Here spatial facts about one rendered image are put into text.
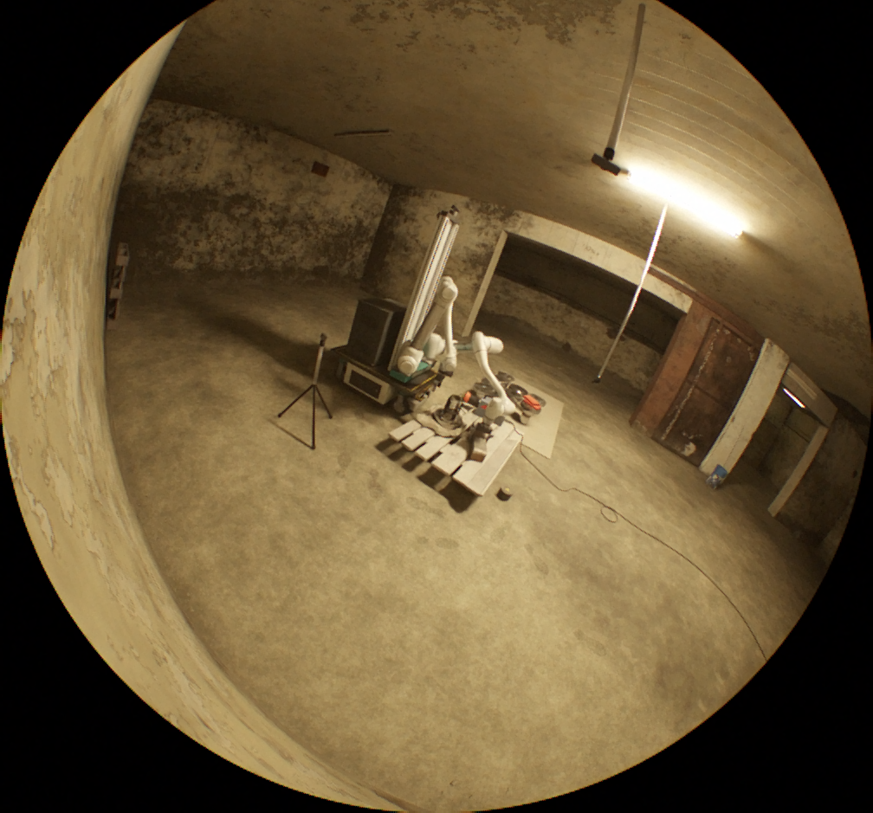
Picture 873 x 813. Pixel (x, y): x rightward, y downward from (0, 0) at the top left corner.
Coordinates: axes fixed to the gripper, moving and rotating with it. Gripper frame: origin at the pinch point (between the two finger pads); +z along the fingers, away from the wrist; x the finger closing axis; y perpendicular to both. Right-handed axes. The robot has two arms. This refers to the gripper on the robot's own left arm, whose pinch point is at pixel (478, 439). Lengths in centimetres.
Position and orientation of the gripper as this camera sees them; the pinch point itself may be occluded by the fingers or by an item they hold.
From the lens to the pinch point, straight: 242.8
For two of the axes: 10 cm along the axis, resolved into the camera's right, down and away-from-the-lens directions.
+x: -9.4, -3.4, -0.3
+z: -3.3, 8.7, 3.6
